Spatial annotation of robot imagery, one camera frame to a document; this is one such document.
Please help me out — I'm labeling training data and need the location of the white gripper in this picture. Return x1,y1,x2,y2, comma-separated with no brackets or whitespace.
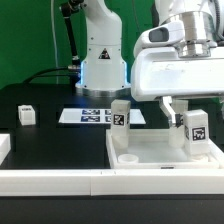
131,47,224,128

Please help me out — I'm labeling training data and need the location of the white square table top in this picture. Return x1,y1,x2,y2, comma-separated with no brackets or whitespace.
106,129,220,169

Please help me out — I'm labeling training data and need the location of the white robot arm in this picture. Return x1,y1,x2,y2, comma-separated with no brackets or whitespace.
60,0,224,126

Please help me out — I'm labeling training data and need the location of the sheet of fiducial markers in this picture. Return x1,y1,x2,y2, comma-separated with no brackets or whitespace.
59,108,145,124

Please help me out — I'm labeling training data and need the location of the white right fence wall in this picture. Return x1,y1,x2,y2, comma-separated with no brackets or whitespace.
210,143,224,169

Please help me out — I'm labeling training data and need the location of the white fence wall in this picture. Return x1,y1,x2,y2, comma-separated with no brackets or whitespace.
0,169,224,196
0,134,11,165
210,143,224,169

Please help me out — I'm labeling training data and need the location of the white front fence wall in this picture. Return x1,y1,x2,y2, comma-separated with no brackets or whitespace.
0,169,224,196

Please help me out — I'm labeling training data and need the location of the black cable bundle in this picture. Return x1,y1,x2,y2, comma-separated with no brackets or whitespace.
22,66,82,84

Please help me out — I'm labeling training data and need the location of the grey hanging cable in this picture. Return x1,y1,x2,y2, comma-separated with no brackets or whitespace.
50,0,60,84

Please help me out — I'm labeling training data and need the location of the white left fence wall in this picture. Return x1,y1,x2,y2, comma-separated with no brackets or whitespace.
0,134,11,165

